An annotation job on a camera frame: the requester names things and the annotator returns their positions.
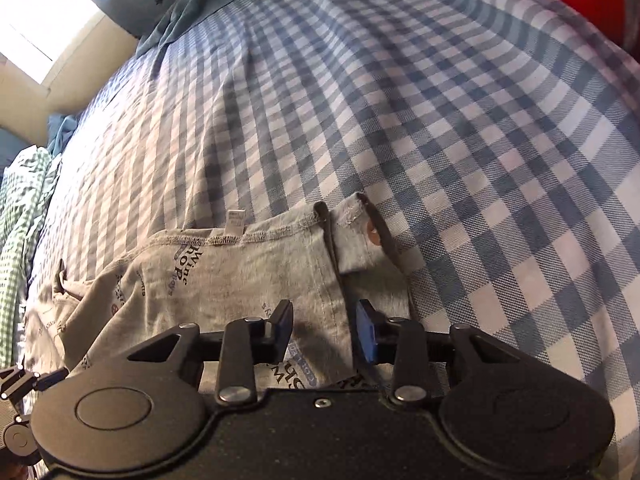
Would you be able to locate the green checked pillow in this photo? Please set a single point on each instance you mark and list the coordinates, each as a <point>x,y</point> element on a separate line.
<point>22,220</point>

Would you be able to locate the bright window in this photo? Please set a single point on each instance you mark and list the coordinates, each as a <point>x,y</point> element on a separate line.
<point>45,15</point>

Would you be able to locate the blue checked bed sheet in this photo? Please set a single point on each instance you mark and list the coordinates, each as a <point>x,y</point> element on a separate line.
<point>400,135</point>

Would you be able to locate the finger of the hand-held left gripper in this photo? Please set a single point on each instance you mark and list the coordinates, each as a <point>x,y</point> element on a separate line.
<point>30,380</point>

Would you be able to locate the grey printed pants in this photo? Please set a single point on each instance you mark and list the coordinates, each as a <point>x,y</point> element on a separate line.
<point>220,280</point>

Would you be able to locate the light blue cloth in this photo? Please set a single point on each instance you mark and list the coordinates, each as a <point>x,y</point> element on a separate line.
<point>60,132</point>

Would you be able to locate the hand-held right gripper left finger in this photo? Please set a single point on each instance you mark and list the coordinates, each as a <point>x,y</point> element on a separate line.
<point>282,326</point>

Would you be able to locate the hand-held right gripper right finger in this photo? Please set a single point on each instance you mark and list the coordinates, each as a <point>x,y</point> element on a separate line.
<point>367,336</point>

